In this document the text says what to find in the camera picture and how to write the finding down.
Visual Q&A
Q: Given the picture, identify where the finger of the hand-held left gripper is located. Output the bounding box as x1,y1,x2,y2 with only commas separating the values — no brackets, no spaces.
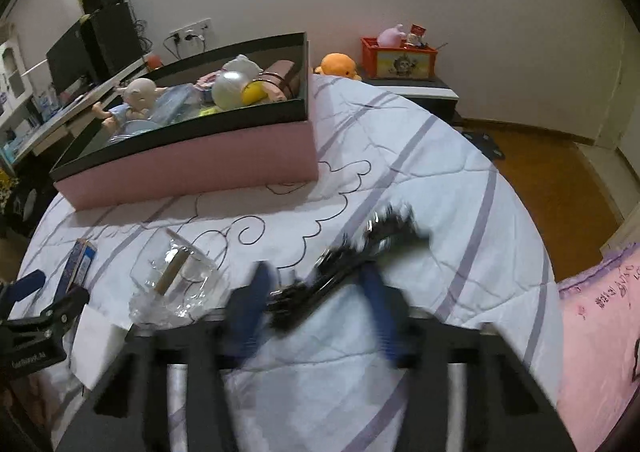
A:
0,269,48,319
9,286,92,335

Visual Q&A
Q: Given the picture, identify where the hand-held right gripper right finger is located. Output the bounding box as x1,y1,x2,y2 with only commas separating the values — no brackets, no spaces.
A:
360,263,576,452

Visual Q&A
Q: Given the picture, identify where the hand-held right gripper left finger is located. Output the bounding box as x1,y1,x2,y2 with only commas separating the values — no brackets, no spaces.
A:
55,261,281,452

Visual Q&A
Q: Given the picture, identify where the pink storage box black rim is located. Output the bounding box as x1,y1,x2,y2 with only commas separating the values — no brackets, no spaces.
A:
49,31,320,212

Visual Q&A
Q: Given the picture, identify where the teal round case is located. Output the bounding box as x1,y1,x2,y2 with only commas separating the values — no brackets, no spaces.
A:
107,119,157,146

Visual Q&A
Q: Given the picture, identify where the white plush toy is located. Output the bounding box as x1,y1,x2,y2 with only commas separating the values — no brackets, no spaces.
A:
211,54,267,112

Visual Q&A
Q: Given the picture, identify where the clear plastic flosser box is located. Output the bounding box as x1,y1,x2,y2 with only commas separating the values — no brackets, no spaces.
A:
149,82,212,126

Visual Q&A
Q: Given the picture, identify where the baby doll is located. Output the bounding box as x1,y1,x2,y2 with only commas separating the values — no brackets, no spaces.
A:
92,77,158,134

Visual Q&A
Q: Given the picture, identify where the rose gold lidded jar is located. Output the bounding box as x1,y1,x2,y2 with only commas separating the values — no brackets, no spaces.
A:
257,59,298,102

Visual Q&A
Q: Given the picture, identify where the white card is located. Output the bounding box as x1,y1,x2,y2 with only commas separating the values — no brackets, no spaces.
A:
70,305,134,390

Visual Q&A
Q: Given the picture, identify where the small blue box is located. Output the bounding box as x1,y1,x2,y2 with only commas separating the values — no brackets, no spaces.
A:
56,238,99,304

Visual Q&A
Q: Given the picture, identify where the clear plastic cup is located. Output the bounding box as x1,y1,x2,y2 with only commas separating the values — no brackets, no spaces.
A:
129,227,231,326

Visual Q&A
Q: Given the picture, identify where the white striped quilt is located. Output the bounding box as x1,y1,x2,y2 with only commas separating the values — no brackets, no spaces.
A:
17,75,558,452

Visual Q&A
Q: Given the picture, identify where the white desk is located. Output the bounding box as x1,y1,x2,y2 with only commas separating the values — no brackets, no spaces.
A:
0,57,151,168

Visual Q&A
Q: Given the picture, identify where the black item on floor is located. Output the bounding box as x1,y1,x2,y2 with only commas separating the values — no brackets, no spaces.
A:
462,129,504,161

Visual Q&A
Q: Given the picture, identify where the white shelf unit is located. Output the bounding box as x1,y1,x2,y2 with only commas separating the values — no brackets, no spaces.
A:
0,40,32,133

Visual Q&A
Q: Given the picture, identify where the white nightstand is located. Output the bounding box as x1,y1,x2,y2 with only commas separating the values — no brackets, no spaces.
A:
360,75,461,124

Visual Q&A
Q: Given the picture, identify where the black computer monitor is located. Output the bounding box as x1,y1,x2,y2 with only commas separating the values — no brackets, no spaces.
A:
46,20,101,96

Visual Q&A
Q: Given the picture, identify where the pink pillow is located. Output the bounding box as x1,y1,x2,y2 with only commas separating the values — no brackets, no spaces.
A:
557,242,640,452

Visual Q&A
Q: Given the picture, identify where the orange crate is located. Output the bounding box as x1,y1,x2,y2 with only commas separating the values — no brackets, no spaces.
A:
361,36,440,82

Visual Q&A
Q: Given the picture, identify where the orange plush toy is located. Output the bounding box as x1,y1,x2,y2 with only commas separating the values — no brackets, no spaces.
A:
313,52,362,82

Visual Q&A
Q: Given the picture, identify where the black speaker tower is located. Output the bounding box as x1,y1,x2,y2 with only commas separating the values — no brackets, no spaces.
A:
80,2,146,79

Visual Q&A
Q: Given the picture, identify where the pink plush pig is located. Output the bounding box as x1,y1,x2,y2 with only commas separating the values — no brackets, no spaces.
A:
376,23,411,48

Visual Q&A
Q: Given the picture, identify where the white door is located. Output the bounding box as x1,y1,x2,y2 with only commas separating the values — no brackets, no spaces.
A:
597,7,640,155

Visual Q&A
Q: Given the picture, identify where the white wall power strip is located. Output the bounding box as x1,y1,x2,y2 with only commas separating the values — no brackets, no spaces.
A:
170,18,214,44

